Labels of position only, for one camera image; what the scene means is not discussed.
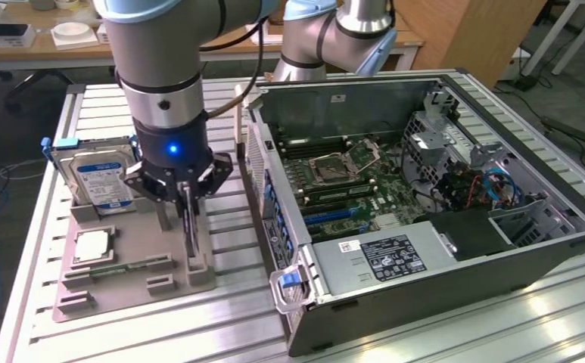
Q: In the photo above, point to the blue expansion slot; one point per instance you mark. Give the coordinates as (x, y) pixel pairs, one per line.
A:
(328, 216)

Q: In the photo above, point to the silver chipset heatsink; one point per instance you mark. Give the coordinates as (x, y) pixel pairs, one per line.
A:
(388, 222)

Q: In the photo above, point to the perforated metal drive cage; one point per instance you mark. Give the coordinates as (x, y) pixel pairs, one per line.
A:
(424, 143)

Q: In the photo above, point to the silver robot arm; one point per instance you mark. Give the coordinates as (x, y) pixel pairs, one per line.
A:
(161, 75)

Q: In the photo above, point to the silver hard disk drive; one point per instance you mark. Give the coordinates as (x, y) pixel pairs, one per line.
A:
(98, 181)

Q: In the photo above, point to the green motherboard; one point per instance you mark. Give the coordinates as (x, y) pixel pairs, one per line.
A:
(388, 181)

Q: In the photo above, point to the white paper stack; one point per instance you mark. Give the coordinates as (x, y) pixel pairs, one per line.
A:
(274, 36)

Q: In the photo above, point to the wooden cabinet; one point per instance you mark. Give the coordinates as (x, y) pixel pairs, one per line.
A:
(499, 38)

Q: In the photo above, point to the dark installed RAM stick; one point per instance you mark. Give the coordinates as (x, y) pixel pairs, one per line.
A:
(342, 197)

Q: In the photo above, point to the white box with black device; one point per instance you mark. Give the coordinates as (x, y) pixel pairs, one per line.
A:
(14, 38)

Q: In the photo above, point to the grey parts rack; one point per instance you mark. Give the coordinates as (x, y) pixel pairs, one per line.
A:
(121, 287)

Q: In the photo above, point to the blue disk caddy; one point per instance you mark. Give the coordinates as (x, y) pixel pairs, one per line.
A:
(65, 143)

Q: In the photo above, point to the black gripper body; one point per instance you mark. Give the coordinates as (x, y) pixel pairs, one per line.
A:
(171, 151)

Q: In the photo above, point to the metal socket cover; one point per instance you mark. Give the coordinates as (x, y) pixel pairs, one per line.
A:
(365, 151)

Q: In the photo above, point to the white labelled cardboard box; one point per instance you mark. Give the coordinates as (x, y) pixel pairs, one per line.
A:
(102, 36)

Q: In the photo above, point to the blue case latch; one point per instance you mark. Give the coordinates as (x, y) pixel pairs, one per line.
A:
(289, 281)

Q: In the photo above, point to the black open PC case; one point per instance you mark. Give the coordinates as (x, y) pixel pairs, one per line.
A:
(424, 302)

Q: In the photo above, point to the CPU socket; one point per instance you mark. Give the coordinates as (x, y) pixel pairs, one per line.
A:
(333, 170)

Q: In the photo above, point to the grey power supply unit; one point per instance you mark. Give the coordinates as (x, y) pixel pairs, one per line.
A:
(342, 272)

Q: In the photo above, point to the grey metal disk bay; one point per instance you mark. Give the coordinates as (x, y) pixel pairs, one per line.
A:
(529, 223)

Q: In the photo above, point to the green RAM stick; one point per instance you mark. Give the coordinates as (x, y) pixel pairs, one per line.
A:
(121, 269)

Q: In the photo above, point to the wooden desk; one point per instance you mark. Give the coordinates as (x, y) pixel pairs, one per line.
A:
(30, 54)

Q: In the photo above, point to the black graphics card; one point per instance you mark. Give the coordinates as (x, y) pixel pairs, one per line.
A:
(194, 242)

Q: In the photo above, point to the white desk frame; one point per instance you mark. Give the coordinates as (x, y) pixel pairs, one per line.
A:
(549, 38)

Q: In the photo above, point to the black power adapter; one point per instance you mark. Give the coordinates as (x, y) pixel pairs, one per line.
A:
(524, 83)

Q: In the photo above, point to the grey mug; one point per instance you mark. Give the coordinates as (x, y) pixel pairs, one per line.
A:
(42, 4)

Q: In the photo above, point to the blue card retention clip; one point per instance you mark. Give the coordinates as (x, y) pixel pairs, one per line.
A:
(269, 193)
(289, 249)
(282, 231)

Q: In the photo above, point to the silver CPU chip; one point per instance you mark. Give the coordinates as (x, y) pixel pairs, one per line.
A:
(91, 246)

